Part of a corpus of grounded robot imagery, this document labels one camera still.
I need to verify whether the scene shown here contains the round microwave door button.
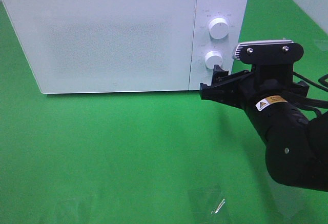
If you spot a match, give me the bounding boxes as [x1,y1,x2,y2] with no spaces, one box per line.
[201,75,212,86]

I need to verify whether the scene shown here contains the white microwave oven body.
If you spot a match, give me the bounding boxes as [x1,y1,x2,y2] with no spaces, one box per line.
[5,0,250,95]

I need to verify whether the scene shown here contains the clear tape patch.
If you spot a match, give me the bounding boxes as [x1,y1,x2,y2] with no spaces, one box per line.
[188,185,226,217]

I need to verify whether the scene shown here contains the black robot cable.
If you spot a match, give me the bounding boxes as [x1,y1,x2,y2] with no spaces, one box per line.
[292,71,328,114]

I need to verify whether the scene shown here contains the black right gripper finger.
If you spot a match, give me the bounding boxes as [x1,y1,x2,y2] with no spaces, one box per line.
[199,82,243,109]
[211,65,250,85]

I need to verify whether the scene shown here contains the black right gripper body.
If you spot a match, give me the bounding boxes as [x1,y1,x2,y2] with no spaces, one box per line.
[239,65,309,111]

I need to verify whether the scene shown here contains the white microwave knob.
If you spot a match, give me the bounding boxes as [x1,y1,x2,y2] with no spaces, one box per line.
[204,51,223,70]
[208,17,229,39]

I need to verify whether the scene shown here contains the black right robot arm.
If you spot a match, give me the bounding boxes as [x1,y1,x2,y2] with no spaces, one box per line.
[200,65,327,191]

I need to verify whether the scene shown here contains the white microwave door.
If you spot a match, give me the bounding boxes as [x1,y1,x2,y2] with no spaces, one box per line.
[3,0,196,94]

